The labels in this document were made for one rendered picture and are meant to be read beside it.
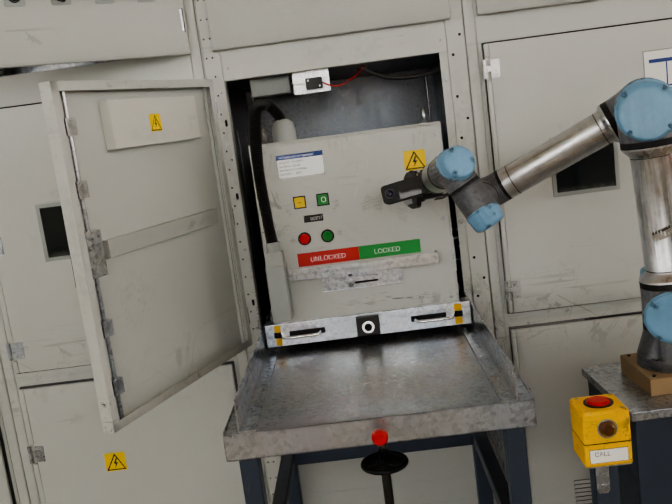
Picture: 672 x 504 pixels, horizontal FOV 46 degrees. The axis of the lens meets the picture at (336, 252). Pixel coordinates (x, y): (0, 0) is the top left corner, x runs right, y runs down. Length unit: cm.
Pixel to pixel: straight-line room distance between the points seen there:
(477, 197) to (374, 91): 129
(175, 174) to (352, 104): 107
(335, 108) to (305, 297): 104
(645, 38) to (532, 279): 70
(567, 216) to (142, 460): 138
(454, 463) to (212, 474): 70
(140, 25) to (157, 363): 85
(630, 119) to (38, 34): 135
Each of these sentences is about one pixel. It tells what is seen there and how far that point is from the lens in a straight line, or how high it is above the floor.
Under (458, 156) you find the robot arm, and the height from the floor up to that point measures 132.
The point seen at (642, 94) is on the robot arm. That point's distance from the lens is 168.
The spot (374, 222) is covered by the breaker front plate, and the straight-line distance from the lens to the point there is 207.
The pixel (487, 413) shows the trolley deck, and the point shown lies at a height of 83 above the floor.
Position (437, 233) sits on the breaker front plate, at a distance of 208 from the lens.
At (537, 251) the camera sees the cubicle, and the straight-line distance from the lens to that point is 226.
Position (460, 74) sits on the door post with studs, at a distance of 221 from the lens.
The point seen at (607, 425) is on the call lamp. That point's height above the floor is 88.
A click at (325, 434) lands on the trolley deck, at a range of 163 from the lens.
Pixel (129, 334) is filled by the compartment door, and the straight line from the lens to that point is 188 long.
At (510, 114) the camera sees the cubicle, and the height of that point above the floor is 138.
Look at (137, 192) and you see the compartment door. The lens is 193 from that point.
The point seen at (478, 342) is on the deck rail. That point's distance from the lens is 201.
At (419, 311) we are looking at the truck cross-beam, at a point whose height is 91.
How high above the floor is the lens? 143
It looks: 9 degrees down
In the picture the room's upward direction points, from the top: 8 degrees counter-clockwise
